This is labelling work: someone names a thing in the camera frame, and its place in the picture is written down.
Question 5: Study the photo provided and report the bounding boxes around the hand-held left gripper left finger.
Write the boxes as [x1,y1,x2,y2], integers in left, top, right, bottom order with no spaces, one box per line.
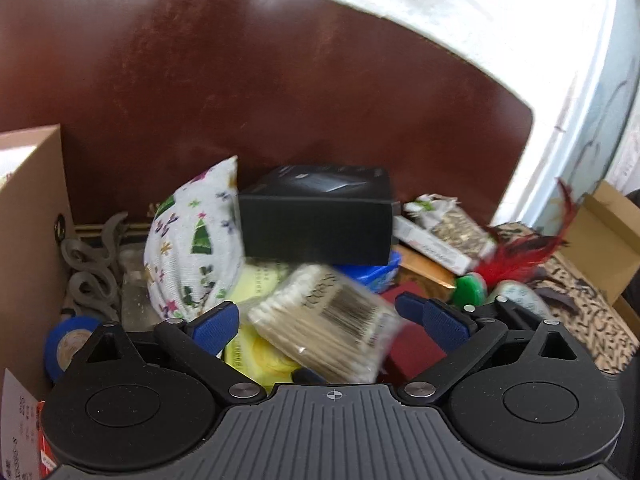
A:
[65,301,266,407]

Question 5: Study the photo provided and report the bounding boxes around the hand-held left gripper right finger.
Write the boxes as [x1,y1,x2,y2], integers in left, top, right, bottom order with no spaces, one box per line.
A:
[399,294,601,407]

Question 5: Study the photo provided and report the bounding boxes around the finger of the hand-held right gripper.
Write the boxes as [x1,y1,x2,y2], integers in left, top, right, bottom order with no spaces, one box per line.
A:
[395,293,429,323]

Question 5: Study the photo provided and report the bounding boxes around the cotton swab pack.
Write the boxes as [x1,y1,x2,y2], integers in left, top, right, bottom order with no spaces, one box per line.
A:
[247,262,407,387]

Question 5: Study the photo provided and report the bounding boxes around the brown cardboard box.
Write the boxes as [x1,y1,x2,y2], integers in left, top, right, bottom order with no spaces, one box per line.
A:
[0,125,77,480]

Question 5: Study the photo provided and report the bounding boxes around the dark red box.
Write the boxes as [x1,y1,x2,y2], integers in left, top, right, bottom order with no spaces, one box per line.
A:
[377,282,452,387]

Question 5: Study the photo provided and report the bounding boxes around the orange packet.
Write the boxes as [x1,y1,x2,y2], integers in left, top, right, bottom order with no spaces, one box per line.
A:
[395,247,459,292]

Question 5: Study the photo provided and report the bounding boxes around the green cap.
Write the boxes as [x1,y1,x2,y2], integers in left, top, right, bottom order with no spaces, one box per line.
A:
[452,272,489,309]

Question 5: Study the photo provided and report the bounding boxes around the blue lidded tub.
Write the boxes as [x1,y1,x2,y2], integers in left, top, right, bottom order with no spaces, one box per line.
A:
[332,250,404,294]

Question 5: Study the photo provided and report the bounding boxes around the yellow green box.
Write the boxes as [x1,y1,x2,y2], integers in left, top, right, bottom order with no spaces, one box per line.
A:
[222,261,301,392]

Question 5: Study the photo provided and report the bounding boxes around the white flat box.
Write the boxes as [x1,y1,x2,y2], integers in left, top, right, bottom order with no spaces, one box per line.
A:
[392,215,482,277]

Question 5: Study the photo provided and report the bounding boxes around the white tree print pouch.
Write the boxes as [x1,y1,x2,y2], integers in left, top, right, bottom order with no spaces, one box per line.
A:
[142,156,246,322]

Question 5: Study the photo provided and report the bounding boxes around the clear plastic case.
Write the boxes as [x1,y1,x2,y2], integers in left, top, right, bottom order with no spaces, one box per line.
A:
[117,247,167,332]

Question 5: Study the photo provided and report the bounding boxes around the seed packet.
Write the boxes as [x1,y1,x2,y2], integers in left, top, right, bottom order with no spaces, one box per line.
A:
[402,193,499,262]

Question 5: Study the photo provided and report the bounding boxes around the red feather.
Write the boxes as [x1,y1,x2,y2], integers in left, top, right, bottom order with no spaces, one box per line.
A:
[470,177,579,287]

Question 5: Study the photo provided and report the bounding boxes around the black box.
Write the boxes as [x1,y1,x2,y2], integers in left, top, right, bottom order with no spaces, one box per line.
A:
[237,163,402,267]

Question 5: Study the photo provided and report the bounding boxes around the grey plastic hook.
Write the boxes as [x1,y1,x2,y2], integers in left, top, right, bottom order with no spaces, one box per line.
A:
[61,265,122,320]
[60,212,129,273]

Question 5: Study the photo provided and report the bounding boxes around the blue tape roll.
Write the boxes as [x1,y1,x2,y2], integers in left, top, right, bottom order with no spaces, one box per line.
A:
[43,316,104,384]

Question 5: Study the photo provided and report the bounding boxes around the open cardboard box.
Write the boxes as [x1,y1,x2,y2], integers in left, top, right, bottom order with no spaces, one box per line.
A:
[562,180,640,322]

